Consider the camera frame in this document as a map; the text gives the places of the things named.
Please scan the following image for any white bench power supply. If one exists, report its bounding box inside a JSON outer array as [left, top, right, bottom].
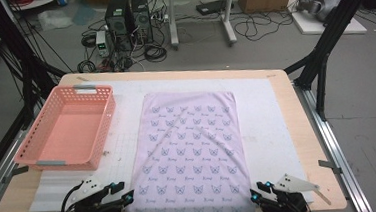
[[95, 29, 112, 58]]

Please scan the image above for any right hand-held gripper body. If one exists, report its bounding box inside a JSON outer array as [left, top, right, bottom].
[[256, 171, 322, 212]]

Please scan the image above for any grey helmet-shaped device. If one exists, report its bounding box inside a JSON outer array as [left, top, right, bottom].
[[295, 0, 346, 24]]

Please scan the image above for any aluminium rail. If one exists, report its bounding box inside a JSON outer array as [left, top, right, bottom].
[[0, 106, 34, 212], [294, 77, 375, 212]]

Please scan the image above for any large black computer tower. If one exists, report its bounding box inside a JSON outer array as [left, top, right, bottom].
[[102, 0, 137, 54]]

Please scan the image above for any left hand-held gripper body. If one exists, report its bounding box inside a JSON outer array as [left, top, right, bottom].
[[68, 174, 131, 212]]

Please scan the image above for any slim black computer tower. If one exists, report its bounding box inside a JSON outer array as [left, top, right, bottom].
[[130, 0, 155, 46]]

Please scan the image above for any coiled black cable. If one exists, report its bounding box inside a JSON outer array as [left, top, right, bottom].
[[143, 42, 169, 64], [76, 58, 97, 75]]

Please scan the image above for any white desk frame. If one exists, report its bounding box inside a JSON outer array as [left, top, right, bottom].
[[167, 0, 240, 51]]

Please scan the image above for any right hand-held gripper black cable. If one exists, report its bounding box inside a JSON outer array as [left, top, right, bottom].
[[281, 191, 310, 212]]

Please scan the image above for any grey metal bracket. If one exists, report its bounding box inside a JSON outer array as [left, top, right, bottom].
[[317, 157, 344, 177], [1, 164, 31, 185]]

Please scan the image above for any white round table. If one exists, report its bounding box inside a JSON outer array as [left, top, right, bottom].
[[7, 0, 65, 12]]

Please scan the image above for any loose black floor cable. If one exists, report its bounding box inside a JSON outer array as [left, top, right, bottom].
[[233, 7, 296, 44]]

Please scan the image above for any white floor board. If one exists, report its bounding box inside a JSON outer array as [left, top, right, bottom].
[[287, 0, 368, 40]]

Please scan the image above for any thin wooden stick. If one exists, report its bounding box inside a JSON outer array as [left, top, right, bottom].
[[313, 187, 333, 207]]

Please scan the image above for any clear plastic bag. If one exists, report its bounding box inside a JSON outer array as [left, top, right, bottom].
[[37, 8, 74, 32]]

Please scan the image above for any black frame strut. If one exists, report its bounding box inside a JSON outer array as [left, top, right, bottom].
[[278, 0, 376, 125], [0, 0, 71, 133]]

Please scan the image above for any teal sheet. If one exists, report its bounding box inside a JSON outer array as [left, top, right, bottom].
[[70, 1, 98, 27]]

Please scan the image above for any pink plastic basket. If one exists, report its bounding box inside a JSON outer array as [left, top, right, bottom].
[[8, 81, 121, 176]]

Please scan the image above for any lilac printed towel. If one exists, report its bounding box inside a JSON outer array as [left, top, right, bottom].
[[116, 85, 258, 212]]

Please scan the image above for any white power strip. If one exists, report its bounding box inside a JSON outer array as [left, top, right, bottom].
[[150, 11, 171, 24]]

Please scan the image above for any flat black device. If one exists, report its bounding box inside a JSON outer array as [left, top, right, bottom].
[[195, 0, 237, 17]]

